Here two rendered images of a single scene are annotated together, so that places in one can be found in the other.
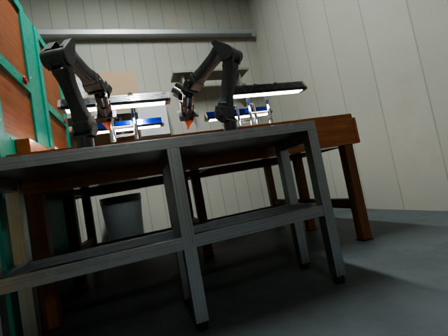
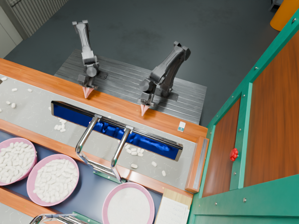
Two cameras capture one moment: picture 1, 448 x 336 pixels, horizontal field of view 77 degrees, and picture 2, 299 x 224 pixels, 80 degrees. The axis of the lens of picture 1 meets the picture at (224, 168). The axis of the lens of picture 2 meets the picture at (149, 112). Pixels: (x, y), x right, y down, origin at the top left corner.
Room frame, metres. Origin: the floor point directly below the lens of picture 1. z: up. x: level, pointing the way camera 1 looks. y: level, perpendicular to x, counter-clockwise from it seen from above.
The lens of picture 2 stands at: (1.83, 0.85, 1.81)
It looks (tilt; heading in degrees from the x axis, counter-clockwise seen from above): 60 degrees down; 212
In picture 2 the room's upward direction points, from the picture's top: 6 degrees clockwise
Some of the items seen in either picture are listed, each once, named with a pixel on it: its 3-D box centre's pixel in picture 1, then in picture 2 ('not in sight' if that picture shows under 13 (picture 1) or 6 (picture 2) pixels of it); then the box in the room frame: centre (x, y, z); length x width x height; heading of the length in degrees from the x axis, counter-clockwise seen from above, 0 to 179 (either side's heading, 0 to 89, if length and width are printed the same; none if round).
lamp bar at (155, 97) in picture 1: (117, 101); (114, 127); (1.63, 0.55, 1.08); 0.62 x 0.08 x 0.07; 107
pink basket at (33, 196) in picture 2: not in sight; (56, 179); (1.98, 0.37, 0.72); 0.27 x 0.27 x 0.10
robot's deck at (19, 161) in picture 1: (161, 160); (117, 110); (1.40, 0.30, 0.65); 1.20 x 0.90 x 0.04; 108
